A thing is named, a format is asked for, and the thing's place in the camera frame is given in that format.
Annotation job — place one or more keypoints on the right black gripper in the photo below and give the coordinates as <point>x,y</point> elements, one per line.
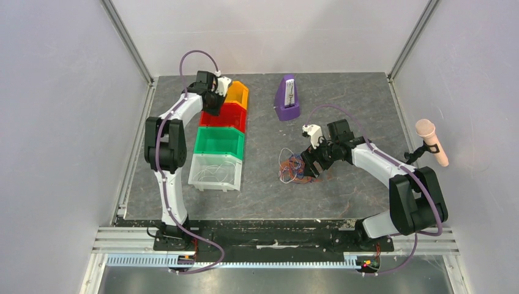
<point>317,158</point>

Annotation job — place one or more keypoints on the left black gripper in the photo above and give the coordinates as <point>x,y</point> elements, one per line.
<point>215,112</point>

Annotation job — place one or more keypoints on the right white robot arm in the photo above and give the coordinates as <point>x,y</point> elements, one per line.
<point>416,201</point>

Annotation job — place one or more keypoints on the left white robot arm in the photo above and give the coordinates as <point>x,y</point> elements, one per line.
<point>165,146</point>

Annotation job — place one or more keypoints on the red plastic bin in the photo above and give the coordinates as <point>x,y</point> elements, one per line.
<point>231,115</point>

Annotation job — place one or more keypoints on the orange plastic bin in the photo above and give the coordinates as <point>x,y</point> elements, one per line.
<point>238,94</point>

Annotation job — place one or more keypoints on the green plastic bin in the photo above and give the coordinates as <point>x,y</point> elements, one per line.
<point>220,141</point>

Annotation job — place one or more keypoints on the purple metronome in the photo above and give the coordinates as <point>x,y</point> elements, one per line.
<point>286,103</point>

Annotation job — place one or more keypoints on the clear white plastic bin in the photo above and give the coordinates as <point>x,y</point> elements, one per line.
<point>215,172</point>

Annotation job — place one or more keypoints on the pink microphone on stand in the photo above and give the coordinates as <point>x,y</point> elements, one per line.
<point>426,130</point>

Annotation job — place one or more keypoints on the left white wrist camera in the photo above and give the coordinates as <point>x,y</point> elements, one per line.
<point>223,83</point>

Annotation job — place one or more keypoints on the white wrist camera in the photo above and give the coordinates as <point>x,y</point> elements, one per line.
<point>223,83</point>
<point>314,133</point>

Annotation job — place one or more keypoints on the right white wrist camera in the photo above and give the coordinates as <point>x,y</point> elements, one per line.
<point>314,133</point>

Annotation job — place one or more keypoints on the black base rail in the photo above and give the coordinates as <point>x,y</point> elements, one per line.
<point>265,241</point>

